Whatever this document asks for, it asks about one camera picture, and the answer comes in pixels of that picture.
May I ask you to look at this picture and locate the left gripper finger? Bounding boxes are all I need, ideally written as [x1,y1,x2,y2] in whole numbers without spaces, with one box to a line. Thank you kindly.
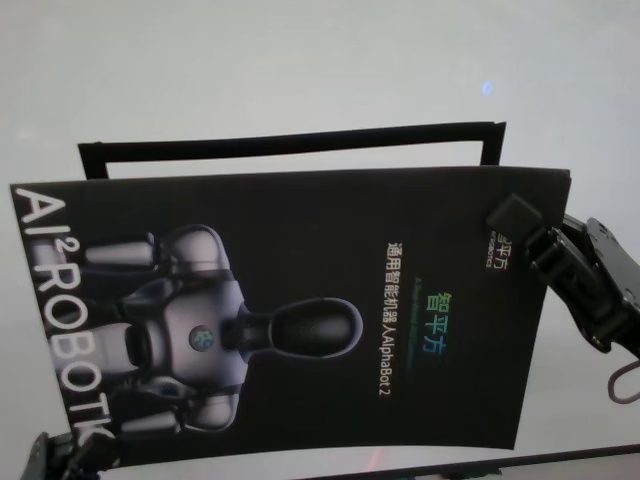
[64,432,122,479]

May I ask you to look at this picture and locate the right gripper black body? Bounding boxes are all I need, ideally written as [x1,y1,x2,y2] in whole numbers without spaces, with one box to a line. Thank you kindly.
[547,214,640,361]

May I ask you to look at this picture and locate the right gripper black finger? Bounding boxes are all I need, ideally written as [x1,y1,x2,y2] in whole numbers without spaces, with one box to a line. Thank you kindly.
[482,194,567,267]

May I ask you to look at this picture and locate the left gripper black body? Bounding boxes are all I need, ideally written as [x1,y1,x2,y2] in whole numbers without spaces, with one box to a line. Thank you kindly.
[27,433,76,480]

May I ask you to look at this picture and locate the black robot print poster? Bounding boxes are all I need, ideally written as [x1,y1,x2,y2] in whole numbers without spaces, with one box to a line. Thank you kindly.
[9,162,572,454]

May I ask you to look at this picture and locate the short black tape strip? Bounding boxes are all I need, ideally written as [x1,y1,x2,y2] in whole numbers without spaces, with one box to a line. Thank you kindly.
[479,137,504,168]
[78,144,110,181]

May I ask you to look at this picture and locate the dark teal object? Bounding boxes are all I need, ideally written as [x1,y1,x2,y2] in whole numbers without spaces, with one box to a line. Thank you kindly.
[419,467,501,480]

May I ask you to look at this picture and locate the thin grey cable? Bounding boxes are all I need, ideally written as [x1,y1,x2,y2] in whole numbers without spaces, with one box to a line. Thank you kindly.
[606,359,640,404]

